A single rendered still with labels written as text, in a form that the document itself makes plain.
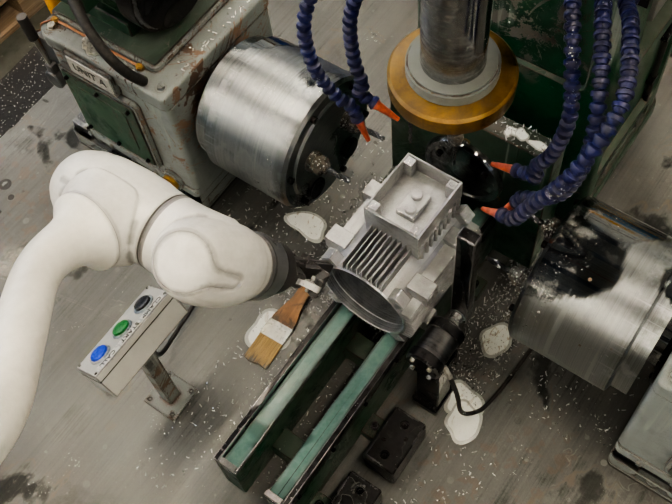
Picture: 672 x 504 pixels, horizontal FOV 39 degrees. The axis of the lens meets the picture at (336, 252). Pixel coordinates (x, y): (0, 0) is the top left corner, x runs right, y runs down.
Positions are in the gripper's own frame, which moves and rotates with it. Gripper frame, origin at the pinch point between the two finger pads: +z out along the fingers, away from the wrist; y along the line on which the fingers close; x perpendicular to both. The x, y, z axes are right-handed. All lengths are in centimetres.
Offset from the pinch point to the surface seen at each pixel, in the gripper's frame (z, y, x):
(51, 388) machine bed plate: 9, 38, 45
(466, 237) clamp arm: -7.8, -19.4, -15.6
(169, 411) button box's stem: 13.1, 16.8, 37.0
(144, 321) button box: -8.5, 17.6, 18.8
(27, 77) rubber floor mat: 117, 162, 14
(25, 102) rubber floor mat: 113, 155, 21
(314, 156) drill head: 11.0, 13.7, -14.2
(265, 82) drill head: 5.3, 24.8, -21.2
